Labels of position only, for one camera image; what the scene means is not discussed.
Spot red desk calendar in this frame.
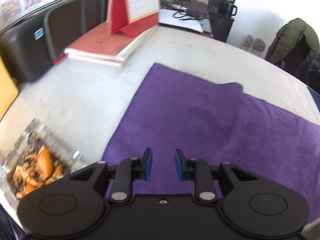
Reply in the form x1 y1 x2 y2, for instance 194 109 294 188
107 0 160 38

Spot black power adapter cable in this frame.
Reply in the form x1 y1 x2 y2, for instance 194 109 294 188
172 6 208 23

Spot black mug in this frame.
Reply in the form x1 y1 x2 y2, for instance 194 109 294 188
219 2 238 17

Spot purple microfiber towel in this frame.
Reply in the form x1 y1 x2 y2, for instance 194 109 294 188
103 64 319 221

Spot black cabinet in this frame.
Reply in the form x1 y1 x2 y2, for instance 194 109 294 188
209 12 234 43

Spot green puffer jacket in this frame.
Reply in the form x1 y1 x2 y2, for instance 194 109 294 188
265 18 319 64

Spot glass ashtray with peels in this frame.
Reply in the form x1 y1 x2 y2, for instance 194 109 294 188
1 119 87 202

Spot red cover book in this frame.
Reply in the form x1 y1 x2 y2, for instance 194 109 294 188
64 22 158 68

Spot grey plush slippers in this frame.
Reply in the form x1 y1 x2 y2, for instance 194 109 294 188
241 35 266 57

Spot seated man in black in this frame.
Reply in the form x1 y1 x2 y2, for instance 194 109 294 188
294 53 320 94

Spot white paper sheet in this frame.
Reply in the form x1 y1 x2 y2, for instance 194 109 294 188
159 9 203 33

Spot dark wooden desk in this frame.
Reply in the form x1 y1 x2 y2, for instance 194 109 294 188
159 0 213 38

